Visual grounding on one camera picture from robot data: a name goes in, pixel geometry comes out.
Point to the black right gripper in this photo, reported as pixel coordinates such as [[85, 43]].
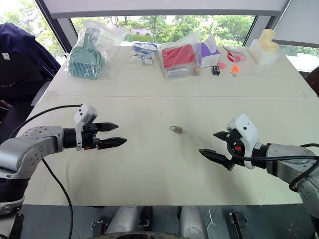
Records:
[[234, 152]]

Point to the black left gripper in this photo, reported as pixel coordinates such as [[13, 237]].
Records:
[[89, 139]]

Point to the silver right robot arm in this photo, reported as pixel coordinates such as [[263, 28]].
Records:
[[289, 164]]

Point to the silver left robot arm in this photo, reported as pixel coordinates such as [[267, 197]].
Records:
[[30, 149]]

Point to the small black box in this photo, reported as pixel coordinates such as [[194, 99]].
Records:
[[215, 70]]

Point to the teal dustpan in plastic bag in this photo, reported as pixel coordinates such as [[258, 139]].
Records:
[[86, 59]]

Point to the small orange object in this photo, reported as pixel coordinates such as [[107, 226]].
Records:
[[235, 68]]

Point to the silver robot leg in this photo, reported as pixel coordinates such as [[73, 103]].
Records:
[[124, 219], [192, 221]]

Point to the pink round disc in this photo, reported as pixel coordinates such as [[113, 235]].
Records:
[[222, 65]]

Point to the bag of blue-white small parts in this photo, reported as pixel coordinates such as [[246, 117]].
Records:
[[143, 53]]

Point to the purple and white box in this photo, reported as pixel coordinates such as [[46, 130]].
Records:
[[209, 56]]

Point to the red item in plastic bag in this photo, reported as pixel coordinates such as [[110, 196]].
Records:
[[177, 57]]

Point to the dark rounded robot torso rim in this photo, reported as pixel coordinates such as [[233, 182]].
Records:
[[134, 235]]

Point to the white block with cream pipe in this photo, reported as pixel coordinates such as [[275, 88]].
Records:
[[265, 51]]

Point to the dark brown chair back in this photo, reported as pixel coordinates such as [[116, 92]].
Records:
[[311, 82]]

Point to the dark blue jacket on chair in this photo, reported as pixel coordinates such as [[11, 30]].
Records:
[[20, 64]]

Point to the grey roller blind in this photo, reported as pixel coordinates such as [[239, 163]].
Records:
[[162, 7], [299, 20]]

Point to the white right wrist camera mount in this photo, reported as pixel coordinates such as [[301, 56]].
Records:
[[245, 132]]

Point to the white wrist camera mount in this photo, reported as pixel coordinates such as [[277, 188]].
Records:
[[245, 132], [84, 112]]

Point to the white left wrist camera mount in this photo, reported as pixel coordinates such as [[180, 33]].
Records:
[[84, 112]]

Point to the black metal bracket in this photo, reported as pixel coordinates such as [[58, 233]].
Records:
[[98, 224], [238, 224]]

